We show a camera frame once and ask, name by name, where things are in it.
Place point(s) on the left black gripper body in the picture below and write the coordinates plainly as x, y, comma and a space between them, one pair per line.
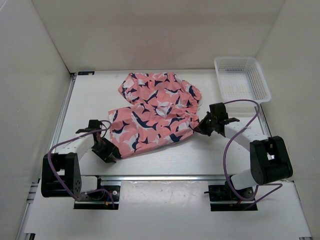
104, 149

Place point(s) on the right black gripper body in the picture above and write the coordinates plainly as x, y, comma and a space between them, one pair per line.
208, 123

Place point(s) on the pink shark print shorts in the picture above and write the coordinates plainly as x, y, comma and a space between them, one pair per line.
163, 110

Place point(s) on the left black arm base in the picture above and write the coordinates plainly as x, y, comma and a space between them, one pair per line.
98, 194

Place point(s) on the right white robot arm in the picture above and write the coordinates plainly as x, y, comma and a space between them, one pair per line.
268, 156

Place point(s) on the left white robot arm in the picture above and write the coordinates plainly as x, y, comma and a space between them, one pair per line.
61, 175

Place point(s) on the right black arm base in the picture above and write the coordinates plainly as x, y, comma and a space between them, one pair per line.
222, 199

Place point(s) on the white plastic mesh basket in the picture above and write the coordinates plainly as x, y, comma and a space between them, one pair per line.
241, 77

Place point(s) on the aluminium table frame rail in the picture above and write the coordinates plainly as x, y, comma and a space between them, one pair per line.
163, 194

